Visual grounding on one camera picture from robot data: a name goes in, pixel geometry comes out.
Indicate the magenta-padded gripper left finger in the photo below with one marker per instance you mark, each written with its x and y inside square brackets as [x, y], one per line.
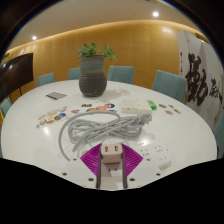
[90, 161]

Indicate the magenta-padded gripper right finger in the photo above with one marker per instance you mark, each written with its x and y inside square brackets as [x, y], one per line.
[131, 161]

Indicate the pinkish white charger block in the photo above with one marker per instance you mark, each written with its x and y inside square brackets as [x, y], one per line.
[111, 156]

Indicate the round colourful sticker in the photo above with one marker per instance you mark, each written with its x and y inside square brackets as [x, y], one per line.
[171, 106]
[162, 106]
[109, 105]
[177, 111]
[90, 109]
[100, 108]
[169, 112]
[112, 110]
[86, 105]
[75, 111]

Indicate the flat white box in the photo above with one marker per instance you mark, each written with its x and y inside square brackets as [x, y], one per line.
[133, 106]

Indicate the white sheet of colourful stickers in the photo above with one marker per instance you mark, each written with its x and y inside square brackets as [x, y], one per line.
[51, 117]

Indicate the small green packet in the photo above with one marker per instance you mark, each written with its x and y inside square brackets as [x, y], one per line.
[152, 104]

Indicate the small grey card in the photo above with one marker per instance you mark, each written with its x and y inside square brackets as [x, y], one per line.
[56, 96]

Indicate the green plant in grey pot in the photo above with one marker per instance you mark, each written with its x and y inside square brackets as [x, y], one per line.
[92, 81]

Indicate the teal upholstered chair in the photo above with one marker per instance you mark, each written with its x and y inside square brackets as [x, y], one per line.
[5, 106]
[45, 79]
[169, 85]
[220, 133]
[121, 74]
[74, 73]

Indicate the black television screen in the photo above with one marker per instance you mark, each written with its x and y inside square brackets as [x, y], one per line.
[15, 76]

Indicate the white calligraphy folding screen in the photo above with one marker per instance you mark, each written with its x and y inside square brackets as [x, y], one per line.
[200, 66]

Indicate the ceiling spot lights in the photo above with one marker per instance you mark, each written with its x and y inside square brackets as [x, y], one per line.
[155, 14]

